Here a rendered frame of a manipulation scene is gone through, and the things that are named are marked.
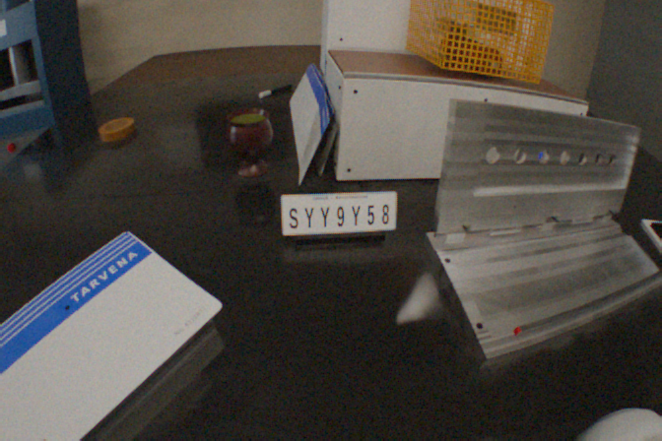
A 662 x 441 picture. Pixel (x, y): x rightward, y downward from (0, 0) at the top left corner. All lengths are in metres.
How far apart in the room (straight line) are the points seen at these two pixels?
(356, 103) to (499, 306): 0.36
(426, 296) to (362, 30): 0.54
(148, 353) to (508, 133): 0.46
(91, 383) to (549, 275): 0.53
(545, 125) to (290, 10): 1.77
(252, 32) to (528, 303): 1.96
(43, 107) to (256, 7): 1.35
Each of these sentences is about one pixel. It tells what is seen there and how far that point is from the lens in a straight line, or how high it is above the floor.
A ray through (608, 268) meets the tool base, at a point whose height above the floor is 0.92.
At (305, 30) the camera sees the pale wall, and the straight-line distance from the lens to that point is 2.08.
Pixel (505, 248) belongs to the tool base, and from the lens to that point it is 0.50.
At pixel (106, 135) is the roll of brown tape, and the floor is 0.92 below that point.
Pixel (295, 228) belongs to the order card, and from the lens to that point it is 0.45.
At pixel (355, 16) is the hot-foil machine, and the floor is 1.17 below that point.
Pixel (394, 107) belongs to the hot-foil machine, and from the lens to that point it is 0.54.
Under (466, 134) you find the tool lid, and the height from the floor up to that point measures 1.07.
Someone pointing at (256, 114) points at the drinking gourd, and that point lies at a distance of 0.61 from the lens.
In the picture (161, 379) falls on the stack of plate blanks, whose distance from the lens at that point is 0.32.
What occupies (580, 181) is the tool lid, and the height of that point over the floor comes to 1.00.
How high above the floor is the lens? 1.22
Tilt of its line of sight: 34 degrees down
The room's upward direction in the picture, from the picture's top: 3 degrees clockwise
